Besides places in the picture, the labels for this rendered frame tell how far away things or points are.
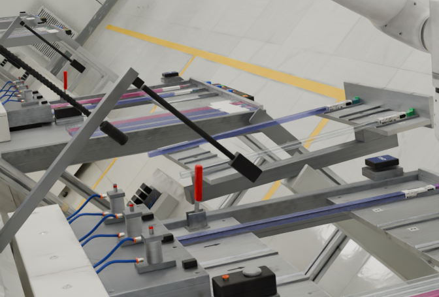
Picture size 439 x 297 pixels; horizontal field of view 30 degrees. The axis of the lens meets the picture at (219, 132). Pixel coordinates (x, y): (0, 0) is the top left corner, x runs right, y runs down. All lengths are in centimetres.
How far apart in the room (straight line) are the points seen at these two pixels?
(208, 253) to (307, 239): 186
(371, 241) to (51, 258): 90
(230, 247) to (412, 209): 32
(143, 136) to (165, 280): 115
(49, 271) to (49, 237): 13
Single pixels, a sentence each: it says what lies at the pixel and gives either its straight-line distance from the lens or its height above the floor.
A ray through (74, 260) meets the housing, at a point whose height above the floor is 125.
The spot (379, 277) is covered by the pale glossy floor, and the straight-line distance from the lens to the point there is 270.
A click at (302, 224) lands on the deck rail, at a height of 86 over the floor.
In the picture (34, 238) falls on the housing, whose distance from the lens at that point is 119.
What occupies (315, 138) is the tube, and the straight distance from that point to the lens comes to 160.
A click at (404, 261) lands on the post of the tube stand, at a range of 188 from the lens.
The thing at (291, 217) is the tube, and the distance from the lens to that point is 137.
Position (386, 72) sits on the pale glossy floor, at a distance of 346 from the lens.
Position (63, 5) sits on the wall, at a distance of 879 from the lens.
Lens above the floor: 160
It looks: 22 degrees down
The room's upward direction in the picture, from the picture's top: 51 degrees counter-clockwise
